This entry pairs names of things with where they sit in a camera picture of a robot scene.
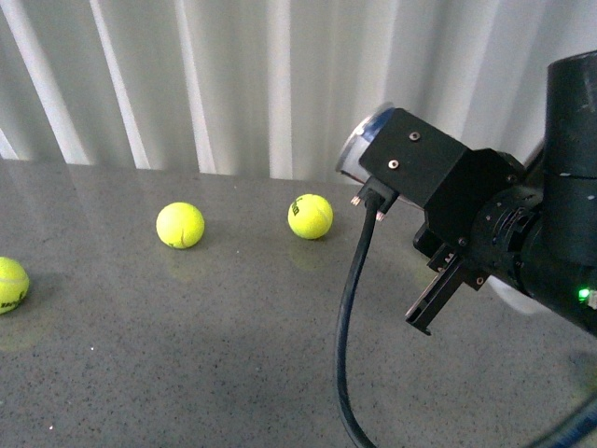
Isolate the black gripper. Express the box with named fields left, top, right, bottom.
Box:
left=406, top=224, right=489, bottom=335

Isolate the clear Wilson tennis ball can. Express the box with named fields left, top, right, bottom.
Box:
left=336, top=103, right=547, bottom=315

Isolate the yellow Wilson tennis ball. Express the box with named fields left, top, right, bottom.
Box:
left=287, top=194, right=334, bottom=240

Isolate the yellow tennis ball centre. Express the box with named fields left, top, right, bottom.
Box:
left=156, top=202, right=205, bottom=249

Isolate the yellow tennis ball far left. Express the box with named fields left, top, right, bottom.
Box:
left=0, top=257, right=30, bottom=314

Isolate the white pleated curtain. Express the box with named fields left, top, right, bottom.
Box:
left=1, top=1, right=596, bottom=180

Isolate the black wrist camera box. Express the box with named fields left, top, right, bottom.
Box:
left=359, top=107, right=523, bottom=247

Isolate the black camera cable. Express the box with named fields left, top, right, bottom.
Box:
left=335, top=176, right=400, bottom=448

